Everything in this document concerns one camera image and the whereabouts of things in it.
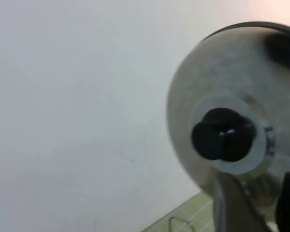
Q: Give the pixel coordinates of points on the steel pot lid black knob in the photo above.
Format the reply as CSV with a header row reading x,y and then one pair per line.
x,y
220,72

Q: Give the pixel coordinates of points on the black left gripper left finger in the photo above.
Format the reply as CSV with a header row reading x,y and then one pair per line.
x,y
232,205

